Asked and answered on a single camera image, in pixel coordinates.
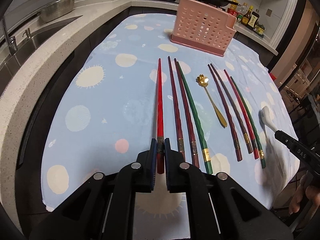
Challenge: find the maroon chopstick with band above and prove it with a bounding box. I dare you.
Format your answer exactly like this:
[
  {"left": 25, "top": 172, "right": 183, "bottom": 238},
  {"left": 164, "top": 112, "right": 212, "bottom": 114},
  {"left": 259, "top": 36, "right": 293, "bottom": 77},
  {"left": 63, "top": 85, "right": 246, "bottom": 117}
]
[{"left": 174, "top": 58, "right": 200, "bottom": 168}]

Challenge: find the bright red chopstick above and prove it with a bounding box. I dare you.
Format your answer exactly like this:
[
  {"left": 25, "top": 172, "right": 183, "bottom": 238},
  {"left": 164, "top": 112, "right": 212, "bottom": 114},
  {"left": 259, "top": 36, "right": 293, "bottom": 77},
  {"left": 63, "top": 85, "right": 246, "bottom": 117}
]
[{"left": 157, "top": 58, "right": 164, "bottom": 174}]

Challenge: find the green chopstick gold band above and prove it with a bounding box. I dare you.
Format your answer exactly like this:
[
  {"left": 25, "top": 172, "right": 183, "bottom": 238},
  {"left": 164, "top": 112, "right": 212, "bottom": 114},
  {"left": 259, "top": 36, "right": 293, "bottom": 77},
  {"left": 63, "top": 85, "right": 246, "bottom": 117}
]
[{"left": 174, "top": 59, "right": 213, "bottom": 174}]

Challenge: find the crimson chopstick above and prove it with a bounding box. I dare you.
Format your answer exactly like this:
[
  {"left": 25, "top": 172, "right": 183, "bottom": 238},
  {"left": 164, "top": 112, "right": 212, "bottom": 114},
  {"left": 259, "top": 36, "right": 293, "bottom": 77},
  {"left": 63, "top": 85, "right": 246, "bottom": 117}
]
[{"left": 223, "top": 69, "right": 260, "bottom": 160}]

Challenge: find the white ceramic spoon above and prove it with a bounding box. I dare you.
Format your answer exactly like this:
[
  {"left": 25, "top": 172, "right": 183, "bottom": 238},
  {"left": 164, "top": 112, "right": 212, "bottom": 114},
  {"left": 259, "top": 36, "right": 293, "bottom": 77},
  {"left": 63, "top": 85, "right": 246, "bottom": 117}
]
[{"left": 260, "top": 106, "right": 278, "bottom": 132}]

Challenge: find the dark brown chopstick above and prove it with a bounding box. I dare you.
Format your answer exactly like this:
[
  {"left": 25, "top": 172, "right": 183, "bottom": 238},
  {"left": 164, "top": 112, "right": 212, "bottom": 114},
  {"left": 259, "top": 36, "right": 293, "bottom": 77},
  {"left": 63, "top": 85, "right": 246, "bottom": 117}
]
[{"left": 210, "top": 63, "right": 254, "bottom": 155}]

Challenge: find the gold flower-shaped spoon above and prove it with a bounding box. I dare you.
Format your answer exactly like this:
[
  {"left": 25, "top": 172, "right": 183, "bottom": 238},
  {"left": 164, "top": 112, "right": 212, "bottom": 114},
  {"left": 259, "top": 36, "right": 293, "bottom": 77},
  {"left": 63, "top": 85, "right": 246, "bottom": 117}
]
[{"left": 196, "top": 74, "right": 227, "bottom": 128}]

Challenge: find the dark red chopstick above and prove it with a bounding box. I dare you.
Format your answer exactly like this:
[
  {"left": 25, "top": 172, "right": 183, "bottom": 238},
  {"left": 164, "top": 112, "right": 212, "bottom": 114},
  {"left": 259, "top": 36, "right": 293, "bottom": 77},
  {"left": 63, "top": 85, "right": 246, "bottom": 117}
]
[{"left": 168, "top": 56, "right": 185, "bottom": 159}]

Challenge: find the dark purple chopstick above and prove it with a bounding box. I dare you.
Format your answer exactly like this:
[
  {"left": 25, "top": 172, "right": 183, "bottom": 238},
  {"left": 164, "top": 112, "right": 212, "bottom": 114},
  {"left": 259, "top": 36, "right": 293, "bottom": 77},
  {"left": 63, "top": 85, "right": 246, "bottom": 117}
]
[{"left": 208, "top": 64, "right": 242, "bottom": 162}]

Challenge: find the person's right hand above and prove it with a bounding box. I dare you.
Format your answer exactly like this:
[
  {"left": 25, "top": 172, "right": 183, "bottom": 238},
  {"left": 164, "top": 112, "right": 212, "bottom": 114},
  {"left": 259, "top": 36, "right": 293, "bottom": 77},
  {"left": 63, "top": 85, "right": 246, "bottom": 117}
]
[{"left": 289, "top": 174, "right": 320, "bottom": 215}]

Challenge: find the blue patterned tablecloth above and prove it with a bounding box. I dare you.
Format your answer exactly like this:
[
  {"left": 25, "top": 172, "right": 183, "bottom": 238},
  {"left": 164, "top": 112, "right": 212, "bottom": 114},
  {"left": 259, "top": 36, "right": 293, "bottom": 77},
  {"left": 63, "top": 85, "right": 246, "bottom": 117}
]
[{"left": 40, "top": 13, "right": 301, "bottom": 240}]

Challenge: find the small green-lid jar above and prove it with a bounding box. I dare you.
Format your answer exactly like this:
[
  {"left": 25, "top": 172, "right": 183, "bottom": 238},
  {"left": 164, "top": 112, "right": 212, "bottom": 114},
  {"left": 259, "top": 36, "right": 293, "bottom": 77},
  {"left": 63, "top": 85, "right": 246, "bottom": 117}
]
[{"left": 254, "top": 23, "right": 265, "bottom": 37}]

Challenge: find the dark soy sauce bottle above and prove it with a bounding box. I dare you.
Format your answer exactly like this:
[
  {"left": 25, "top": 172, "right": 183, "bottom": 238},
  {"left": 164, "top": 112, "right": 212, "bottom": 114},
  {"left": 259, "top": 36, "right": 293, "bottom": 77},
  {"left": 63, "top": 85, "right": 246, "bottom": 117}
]
[{"left": 247, "top": 10, "right": 260, "bottom": 29}]

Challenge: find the pink perforated utensil holder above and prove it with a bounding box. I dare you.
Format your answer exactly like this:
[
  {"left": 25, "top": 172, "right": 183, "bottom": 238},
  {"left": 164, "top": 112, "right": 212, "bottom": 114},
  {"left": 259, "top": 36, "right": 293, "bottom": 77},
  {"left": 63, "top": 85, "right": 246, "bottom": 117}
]
[{"left": 170, "top": 0, "right": 236, "bottom": 56}]

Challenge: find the brown sauce bottle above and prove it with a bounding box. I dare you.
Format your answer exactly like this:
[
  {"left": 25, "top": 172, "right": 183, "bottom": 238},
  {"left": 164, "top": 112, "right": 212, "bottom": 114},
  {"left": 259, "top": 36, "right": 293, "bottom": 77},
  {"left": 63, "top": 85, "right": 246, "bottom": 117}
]
[{"left": 241, "top": 5, "right": 253, "bottom": 25}]

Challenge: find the clear bottle with cap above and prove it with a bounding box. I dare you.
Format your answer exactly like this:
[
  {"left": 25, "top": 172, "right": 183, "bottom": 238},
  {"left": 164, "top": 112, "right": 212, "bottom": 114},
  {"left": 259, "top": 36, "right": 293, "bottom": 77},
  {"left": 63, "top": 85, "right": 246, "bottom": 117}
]
[{"left": 237, "top": 3, "right": 248, "bottom": 23}]

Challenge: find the red label jar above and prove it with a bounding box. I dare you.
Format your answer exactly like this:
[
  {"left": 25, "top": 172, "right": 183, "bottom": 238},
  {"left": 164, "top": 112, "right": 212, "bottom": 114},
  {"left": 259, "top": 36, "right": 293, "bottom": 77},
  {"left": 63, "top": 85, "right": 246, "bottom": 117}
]
[{"left": 227, "top": 8, "right": 238, "bottom": 17}]

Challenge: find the yellow cap bottle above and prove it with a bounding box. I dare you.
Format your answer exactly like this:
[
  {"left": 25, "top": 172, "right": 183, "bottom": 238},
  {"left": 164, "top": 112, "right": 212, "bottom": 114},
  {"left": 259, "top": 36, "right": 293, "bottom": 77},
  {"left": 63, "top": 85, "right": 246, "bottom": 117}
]
[{"left": 230, "top": 0, "right": 239, "bottom": 10}]

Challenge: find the stainless steel sink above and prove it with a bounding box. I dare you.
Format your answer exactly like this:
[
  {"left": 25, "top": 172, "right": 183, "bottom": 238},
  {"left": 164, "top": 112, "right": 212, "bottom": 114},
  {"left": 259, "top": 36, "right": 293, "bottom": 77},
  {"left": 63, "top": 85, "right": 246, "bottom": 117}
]
[{"left": 1, "top": 16, "right": 80, "bottom": 79}]

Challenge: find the chrome faucet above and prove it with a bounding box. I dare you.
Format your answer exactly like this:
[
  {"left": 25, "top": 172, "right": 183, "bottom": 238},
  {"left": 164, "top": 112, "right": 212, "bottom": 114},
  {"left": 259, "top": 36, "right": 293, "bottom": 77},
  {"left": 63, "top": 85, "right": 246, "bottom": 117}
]
[{"left": 1, "top": 17, "right": 18, "bottom": 56}]

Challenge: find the stainless steel colander bowl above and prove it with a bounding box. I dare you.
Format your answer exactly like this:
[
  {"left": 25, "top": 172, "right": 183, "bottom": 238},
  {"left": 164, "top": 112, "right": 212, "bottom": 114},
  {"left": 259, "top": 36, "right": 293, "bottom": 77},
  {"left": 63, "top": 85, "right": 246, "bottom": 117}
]
[{"left": 40, "top": 0, "right": 75, "bottom": 23}]

